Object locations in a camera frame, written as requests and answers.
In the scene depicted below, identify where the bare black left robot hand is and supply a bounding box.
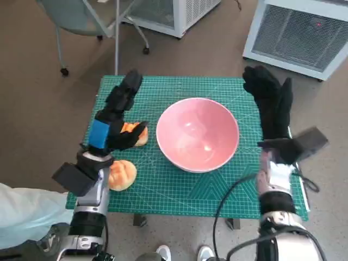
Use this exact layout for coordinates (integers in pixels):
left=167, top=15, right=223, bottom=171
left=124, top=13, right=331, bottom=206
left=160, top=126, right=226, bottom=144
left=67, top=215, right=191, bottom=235
left=80, top=69, right=150, bottom=158

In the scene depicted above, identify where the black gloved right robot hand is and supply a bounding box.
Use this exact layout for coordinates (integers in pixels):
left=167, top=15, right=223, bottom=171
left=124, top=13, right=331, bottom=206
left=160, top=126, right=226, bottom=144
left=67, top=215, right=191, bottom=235
left=242, top=65, right=294, bottom=141

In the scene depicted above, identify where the long orange striped toy bread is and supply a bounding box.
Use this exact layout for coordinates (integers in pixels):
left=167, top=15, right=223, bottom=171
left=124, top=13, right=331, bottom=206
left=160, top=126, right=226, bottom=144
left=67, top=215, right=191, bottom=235
left=119, top=122, right=149, bottom=147

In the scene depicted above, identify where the round toy bread bun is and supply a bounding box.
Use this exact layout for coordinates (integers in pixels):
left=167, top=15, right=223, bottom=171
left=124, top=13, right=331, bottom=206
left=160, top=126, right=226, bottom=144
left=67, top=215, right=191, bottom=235
left=108, top=159, right=138, bottom=191

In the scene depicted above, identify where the pink bowl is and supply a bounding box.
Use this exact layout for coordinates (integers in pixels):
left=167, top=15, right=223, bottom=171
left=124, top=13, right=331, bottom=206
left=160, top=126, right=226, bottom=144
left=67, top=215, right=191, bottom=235
left=156, top=97, right=240, bottom=174

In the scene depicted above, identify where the white mesh cabinet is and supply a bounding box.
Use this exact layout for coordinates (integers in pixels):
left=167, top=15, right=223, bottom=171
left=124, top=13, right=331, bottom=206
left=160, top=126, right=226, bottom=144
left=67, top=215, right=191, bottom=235
left=121, top=0, right=222, bottom=39
left=241, top=0, right=348, bottom=82

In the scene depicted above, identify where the green cutting mat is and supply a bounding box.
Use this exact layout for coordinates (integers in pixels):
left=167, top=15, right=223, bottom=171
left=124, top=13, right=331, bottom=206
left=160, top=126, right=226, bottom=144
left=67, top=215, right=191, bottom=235
left=66, top=75, right=310, bottom=221

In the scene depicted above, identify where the thin metal pole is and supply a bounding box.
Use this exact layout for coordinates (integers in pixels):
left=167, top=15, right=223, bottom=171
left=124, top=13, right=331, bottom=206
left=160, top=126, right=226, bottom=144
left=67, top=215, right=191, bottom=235
left=114, top=0, right=122, bottom=76

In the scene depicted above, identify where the grey office chair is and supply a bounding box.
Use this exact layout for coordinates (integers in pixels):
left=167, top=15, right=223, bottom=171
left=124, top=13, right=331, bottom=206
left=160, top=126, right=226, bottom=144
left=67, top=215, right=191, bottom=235
left=35, top=0, right=151, bottom=77

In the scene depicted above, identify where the small black device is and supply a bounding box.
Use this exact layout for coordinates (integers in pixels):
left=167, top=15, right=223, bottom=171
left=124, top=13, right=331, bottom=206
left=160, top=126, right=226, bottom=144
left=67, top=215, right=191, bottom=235
left=94, top=251, right=116, bottom=261

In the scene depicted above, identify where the white shoe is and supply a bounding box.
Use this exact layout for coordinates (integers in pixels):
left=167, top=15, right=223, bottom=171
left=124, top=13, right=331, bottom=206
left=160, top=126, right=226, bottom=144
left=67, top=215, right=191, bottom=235
left=197, top=244, right=214, bottom=261
left=156, top=244, right=172, bottom=261

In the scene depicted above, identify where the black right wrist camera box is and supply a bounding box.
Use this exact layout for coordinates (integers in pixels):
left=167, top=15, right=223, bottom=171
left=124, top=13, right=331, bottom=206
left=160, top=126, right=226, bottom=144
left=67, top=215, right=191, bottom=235
left=292, top=126, right=330, bottom=164

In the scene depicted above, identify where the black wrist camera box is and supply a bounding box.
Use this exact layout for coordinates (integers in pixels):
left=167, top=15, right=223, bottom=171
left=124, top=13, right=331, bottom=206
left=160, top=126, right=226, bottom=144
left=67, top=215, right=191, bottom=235
left=52, top=162, right=94, bottom=196
left=292, top=126, right=330, bottom=164

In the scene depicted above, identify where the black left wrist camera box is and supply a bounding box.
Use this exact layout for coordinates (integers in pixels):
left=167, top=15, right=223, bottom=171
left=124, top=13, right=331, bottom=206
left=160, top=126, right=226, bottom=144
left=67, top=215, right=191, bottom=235
left=52, top=162, right=94, bottom=196

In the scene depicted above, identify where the black table leg bracket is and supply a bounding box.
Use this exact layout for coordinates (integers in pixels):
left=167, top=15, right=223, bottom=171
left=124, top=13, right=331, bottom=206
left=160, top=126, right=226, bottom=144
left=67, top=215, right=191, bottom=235
left=133, top=214, right=147, bottom=227
left=225, top=218, right=241, bottom=232

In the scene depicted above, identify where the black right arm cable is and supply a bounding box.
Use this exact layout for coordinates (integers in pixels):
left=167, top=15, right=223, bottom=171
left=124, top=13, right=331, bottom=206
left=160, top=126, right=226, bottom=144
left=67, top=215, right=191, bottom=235
left=213, top=173, right=262, bottom=261

